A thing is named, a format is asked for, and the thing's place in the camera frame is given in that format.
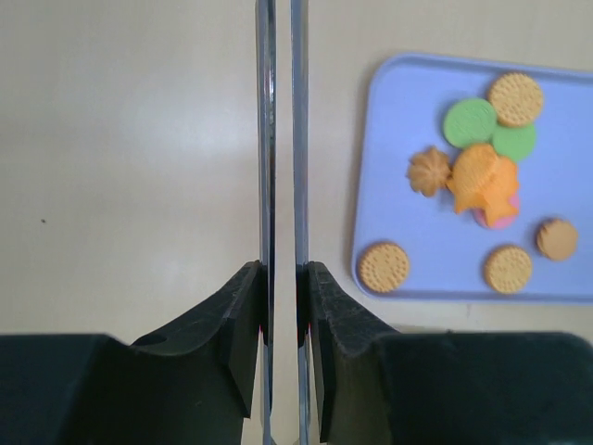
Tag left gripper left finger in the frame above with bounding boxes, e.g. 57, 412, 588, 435
1, 261, 263, 444

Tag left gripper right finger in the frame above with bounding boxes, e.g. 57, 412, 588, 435
296, 261, 592, 444

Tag swirl butter cookie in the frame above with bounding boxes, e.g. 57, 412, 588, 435
406, 146, 451, 197

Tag orange fish cookie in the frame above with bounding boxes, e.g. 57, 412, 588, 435
482, 157, 519, 227
446, 143, 499, 214

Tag green round cookie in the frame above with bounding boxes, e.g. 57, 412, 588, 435
442, 97, 498, 149
491, 123, 536, 163

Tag metal tongs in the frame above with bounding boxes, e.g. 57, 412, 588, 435
255, 1, 310, 444

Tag tan round cookie bottom-left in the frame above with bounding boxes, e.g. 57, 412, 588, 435
358, 242, 410, 294

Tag tan round cookie bottom-middle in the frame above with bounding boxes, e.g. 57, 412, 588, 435
483, 245, 533, 295

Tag pink round cookie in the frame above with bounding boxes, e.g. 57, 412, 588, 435
472, 195, 521, 230

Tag tan round cookie right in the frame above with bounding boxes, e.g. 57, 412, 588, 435
536, 219, 578, 261

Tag lavender plastic tray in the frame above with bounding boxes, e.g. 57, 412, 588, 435
352, 53, 592, 304

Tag tan round cookie top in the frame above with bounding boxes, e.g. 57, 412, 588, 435
486, 72, 544, 128

